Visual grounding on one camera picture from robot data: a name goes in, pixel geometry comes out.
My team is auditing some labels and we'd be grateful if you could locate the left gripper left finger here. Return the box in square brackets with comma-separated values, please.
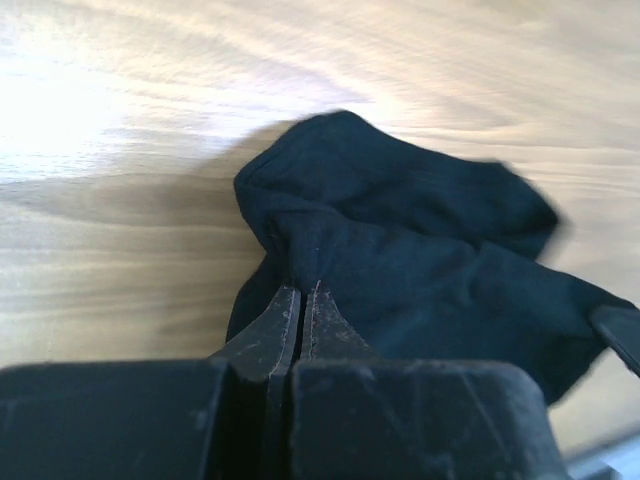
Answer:
[1, 286, 301, 479]

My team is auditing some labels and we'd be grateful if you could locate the black t-shirt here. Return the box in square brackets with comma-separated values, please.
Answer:
[227, 111, 638, 403]

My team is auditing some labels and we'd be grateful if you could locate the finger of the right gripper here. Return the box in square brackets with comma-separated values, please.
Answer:
[589, 306, 640, 376]

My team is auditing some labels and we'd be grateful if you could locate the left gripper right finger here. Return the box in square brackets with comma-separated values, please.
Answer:
[289, 285, 568, 479]

